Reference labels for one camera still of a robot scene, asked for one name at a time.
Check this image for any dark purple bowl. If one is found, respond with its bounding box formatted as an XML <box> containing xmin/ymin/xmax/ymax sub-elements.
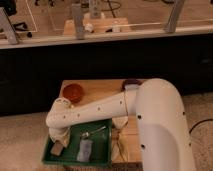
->
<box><xmin>122</xmin><ymin>79</ymin><xmax>142</xmax><ymax>90</ymax></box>

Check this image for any metal spoon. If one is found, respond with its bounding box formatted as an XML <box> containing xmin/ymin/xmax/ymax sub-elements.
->
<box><xmin>81</xmin><ymin>126</ymin><xmax>106</xmax><ymax>139</ymax></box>

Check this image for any red-brown bowl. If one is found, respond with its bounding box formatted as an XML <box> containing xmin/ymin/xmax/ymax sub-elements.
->
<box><xmin>63</xmin><ymin>83</ymin><xmax>84</xmax><ymax>103</ymax></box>

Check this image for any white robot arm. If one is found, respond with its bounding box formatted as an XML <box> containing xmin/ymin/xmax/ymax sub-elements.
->
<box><xmin>46</xmin><ymin>78</ymin><xmax>196</xmax><ymax>171</ymax></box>

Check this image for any wooden table board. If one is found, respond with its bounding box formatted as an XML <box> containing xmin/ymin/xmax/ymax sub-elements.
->
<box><xmin>59</xmin><ymin>79</ymin><xmax>142</xmax><ymax>163</ymax></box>

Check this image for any black cable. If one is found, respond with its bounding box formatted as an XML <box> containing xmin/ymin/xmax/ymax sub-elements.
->
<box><xmin>188</xmin><ymin>118</ymin><xmax>213</xmax><ymax>134</ymax></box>

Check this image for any grey metal post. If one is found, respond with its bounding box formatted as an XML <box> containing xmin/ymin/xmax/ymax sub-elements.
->
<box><xmin>0</xmin><ymin>7</ymin><xmax>19</xmax><ymax>45</ymax></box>
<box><xmin>71</xmin><ymin>3</ymin><xmax>85</xmax><ymax>40</ymax></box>
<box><xmin>165</xmin><ymin>0</ymin><xmax>185</xmax><ymax>33</ymax></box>

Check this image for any grey metal post right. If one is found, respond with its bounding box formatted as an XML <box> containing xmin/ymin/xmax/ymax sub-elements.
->
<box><xmin>165</xmin><ymin>0</ymin><xmax>185</xmax><ymax>33</ymax></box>

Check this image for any grey metal post left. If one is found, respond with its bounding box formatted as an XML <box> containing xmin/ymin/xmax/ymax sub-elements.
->
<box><xmin>0</xmin><ymin>7</ymin><xmax>19</xmax><ymax>45</ymax></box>

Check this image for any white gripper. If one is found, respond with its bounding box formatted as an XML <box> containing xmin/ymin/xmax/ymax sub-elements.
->
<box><xmin>49</xmin><ymin>127</ymin><xmax>70</xmax><ymax>148</ymax></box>

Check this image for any brown eraser block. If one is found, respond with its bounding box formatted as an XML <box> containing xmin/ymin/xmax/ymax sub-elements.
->
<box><xmin>51</xmin><ymin>142</ymin><xmax>63</xmax><ymax>156</ymax></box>

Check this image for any grey metal post middle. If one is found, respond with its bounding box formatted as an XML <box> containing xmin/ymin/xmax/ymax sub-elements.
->
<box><xmin>71</xmin><ymin>3</ymin><xmax>85</xmax><ymax>40</ymax></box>

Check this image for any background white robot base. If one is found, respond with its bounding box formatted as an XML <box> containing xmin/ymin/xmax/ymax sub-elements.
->
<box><xmin>84</xmin><ymin>0</ymin><xmax>105</xmax><ymax>19</ymax></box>

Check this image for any background wooden table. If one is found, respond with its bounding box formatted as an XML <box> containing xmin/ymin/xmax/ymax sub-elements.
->
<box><xmin>63</xmin><ymin>18</ymin><xmax>131</xmax><ymax>35</ymax></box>

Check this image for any green plastic tray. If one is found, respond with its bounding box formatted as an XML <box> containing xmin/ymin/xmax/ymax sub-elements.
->
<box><xmin>42</xmin><ymin>119</ymin><xmax>112</xmax><ymax>167</ymax></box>

